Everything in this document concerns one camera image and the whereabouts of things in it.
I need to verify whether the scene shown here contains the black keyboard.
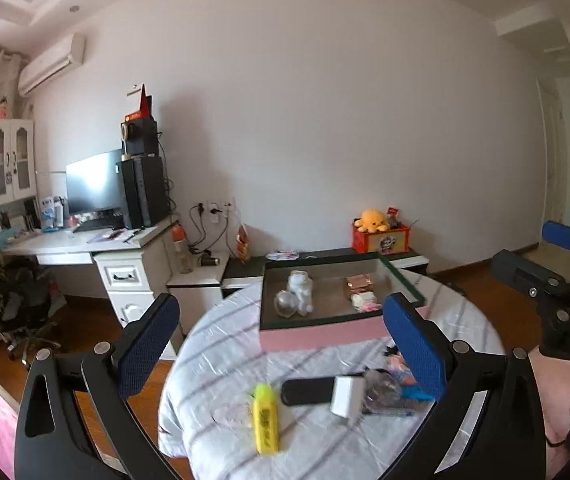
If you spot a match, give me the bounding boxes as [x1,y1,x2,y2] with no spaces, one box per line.
[72,217,126,233]

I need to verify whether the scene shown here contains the white air conditioner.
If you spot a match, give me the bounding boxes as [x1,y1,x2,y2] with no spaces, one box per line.
[18,32,87,97]

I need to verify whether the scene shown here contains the white glass-door cabinet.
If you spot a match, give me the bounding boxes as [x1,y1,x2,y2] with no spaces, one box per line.
[0,119,39,209]

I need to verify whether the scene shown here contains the white desk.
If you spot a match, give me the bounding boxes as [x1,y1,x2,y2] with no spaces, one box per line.
[2,217,182,353]

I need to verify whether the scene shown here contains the striped white tablecloth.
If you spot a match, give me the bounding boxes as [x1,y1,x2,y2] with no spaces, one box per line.
[157,272,508,480]

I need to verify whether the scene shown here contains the white low side cabinet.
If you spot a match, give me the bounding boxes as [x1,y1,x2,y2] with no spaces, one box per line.
[166,250,231,303]

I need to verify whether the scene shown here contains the computer monitor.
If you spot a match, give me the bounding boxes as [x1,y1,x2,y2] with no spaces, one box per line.
[65,149,126,217]

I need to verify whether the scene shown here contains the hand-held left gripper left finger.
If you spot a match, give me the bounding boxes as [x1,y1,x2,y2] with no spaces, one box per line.
[14,292,182,480]

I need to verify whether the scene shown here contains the white wall outlets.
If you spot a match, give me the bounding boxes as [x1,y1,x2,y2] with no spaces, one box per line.
[206,197,237,221]

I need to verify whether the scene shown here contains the black office chair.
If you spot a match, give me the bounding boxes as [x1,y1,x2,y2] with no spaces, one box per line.
[0,254,64,367]

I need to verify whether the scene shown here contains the pink box with green rim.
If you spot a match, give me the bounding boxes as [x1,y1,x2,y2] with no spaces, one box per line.
[259,252,427,353]

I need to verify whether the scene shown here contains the yellow highlighter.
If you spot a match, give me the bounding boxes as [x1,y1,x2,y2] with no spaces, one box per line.
[252,383,280,456]

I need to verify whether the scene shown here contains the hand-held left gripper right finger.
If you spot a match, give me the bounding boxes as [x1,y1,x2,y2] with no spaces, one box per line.
[382,292,549,480]

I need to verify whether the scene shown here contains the orange snack bag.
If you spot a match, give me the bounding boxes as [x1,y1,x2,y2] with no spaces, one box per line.
[236,223,252,263]

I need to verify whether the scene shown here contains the white travel plug adapter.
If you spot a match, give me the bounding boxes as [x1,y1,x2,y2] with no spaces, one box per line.
[287,270,317,317]

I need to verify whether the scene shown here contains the red toy box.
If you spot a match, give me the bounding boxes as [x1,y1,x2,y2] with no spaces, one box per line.
[351,222,412,256]

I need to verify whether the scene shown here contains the black power cables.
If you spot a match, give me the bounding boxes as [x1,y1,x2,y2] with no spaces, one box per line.
[186,202,231,257]

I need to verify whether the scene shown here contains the blue and white carton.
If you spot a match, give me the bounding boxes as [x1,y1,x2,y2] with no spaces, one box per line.
[39,196,66,231]

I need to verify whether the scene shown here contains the yellow octopus plush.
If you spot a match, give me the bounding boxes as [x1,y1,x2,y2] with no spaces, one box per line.
[355,208,391,233]

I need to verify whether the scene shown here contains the white door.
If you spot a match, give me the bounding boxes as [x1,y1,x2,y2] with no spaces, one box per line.
[536,79,566,252]

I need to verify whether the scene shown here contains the bottle with orange cap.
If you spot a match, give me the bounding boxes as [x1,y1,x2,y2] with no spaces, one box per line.
[171,222,193,275]

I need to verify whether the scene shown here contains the red cardboard box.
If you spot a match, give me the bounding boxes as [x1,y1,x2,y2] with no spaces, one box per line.
[125,82,154,121]

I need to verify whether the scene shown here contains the clear bag of pens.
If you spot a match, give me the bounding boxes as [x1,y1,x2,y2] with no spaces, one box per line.
[362,367,438,418]

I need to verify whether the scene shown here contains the black speaker box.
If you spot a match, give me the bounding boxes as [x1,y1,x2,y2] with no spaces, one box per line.
[120,117,160,157]

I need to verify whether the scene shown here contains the long low black-top cabinet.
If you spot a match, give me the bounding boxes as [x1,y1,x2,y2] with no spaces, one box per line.
[222,247,428,291]

